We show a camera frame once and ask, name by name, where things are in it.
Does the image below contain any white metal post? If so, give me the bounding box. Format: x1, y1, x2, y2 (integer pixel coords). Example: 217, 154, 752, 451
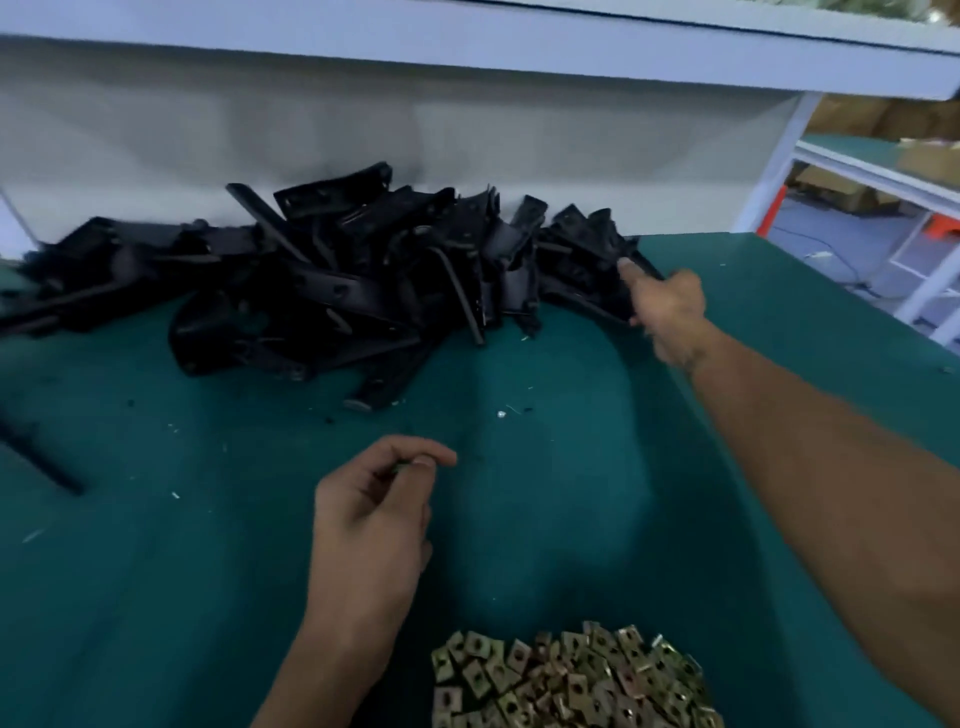
0, 187, 39, 260

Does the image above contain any pile of brass clip nuts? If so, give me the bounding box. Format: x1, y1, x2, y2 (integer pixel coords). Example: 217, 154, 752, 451
430, 619, 726, 728

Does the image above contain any white metal rack frame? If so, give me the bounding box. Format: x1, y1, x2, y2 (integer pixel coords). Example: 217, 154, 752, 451
735, 90, 960, 347

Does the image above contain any person's left hand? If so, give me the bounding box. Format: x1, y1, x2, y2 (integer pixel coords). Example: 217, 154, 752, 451
307, 435, 459, 647

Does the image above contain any white shelf beam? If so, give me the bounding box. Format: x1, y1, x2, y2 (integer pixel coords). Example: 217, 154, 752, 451
0, 0, 960, 99

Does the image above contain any green table cloth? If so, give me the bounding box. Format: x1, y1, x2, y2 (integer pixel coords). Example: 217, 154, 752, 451
0, 232, 960, 728

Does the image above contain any pile of black plastic brackets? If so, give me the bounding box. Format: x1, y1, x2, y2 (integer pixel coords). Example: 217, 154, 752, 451
0, 162, 662, 410

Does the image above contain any person's right hand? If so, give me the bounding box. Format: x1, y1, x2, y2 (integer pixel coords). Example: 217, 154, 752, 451
618, 258, 710, 374

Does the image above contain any brown cardboard box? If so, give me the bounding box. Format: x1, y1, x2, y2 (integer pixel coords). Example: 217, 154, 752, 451
897, 138, 960, 189

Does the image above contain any thin black plastic strip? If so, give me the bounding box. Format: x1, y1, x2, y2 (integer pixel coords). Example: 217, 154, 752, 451
0, 420, 84, 497

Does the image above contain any person's right forearm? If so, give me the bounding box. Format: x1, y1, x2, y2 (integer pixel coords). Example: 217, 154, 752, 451
682, 330, 960, 722

